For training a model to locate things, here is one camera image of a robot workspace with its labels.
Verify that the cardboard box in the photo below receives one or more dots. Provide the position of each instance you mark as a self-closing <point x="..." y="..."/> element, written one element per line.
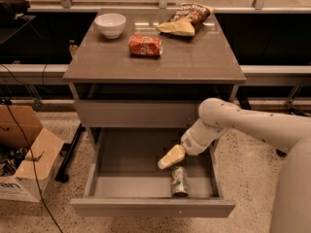
<point x="29" y="152"/>

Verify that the green 7up can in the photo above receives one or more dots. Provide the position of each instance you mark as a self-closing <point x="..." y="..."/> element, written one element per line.
<point x="179" y="183"/>

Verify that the red crushed cola can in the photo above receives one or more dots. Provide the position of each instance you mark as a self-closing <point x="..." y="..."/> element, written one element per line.
<point x="145" y="45"/>

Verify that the white bowl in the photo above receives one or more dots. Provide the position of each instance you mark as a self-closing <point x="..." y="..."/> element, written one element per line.
<point x="110" y="25"/>

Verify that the closed top drawer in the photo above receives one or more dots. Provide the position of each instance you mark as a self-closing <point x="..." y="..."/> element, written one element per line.
<point x="137" y="114"/>

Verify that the brown chip bag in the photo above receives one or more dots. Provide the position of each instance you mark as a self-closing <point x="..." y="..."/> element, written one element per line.
<point x="187" y="20"/>

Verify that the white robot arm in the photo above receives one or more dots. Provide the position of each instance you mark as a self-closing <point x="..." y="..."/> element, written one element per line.
<point x="291" y="134"/>

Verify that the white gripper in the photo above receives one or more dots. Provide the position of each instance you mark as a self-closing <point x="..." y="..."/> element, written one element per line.
<point x="191" y="144"/>

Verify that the grey drawer cabinet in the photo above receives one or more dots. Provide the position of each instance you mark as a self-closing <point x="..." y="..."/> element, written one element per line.
<point x="189" y="69"/>

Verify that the black table leg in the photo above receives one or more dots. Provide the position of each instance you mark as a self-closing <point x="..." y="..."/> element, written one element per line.
<point x="66" y="153"/>

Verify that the black bag on desk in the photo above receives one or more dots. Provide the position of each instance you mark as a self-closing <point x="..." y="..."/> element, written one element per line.
<point x="12" y="9"/>

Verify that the open middle drawer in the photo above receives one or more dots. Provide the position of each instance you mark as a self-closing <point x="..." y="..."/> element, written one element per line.
<point x="124" y="179"/>

